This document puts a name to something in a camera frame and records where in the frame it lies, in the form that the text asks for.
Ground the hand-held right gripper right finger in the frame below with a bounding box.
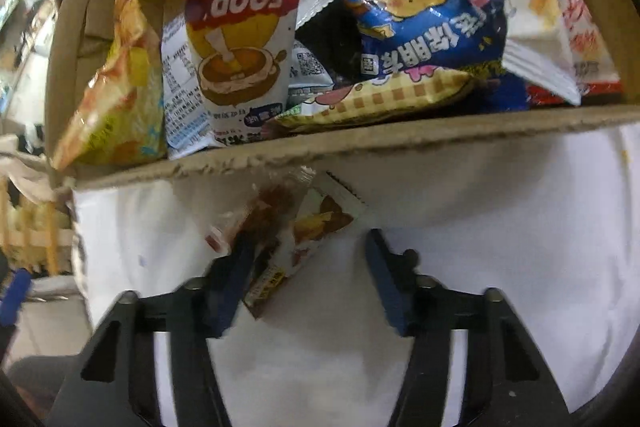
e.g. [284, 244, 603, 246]
[364, 229, 574, 427]

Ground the small clear snack packet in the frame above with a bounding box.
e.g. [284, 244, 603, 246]
[242, 172, 369, 321]

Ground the light wooden rack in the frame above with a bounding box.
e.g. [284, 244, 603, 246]
[0, 147, 77, 279]

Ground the brown cardboard box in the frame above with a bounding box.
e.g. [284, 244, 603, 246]
[45, 0, 640, 194]

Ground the blue bar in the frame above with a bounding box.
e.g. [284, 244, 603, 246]
[0, 269, 34, 329]

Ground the white tablecloth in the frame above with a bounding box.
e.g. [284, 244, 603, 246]
[70, 107, 640, 427]

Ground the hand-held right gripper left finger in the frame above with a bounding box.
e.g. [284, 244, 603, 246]
[57, 232, 262, 427]

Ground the white packet with orange print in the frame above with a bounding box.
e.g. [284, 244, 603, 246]
[486, 0, 584, 106]

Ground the yellow snack bag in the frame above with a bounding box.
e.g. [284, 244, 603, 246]
[50, 0, 169, 172]

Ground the yellow checkered snack packet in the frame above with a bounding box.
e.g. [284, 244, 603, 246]
[275, 69, 477, 136]

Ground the white packet with square code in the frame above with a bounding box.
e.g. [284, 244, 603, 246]
[287, 39, 335, 94]

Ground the white packet with red print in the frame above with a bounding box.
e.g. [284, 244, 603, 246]
[527, 0, 627, 108]

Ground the clear packet with brown snack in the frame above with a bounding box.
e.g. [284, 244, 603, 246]
[204, 167, 317, 259]

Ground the blue snack packet yellow bear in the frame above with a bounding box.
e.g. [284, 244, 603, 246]
[340, 0, 531, 114]

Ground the blue and white snack packet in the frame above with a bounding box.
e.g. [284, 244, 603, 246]
[161, 14, 217, 160]

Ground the red and white snack packet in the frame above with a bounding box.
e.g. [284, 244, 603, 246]
[152, 0, 322, 148]

